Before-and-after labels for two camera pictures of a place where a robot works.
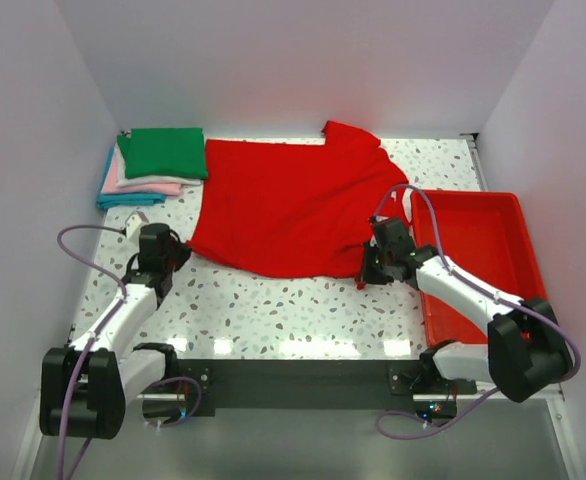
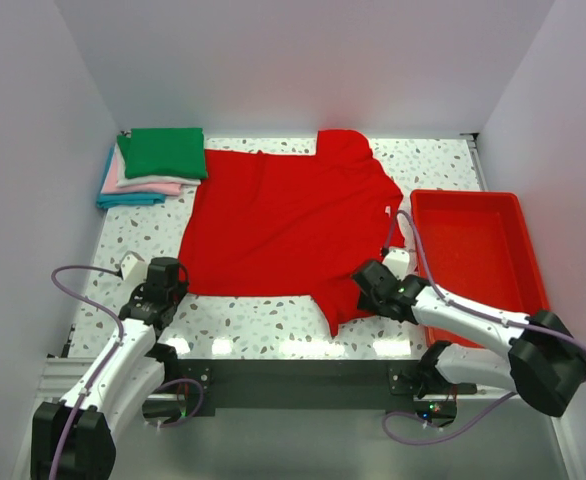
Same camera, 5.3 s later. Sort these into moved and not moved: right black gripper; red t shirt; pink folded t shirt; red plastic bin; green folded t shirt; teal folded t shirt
Moved: red t shirt; right black gripper
Not moved: pink folded t shirt; teal folded t shirt; green folded t shirt; red plastic bin
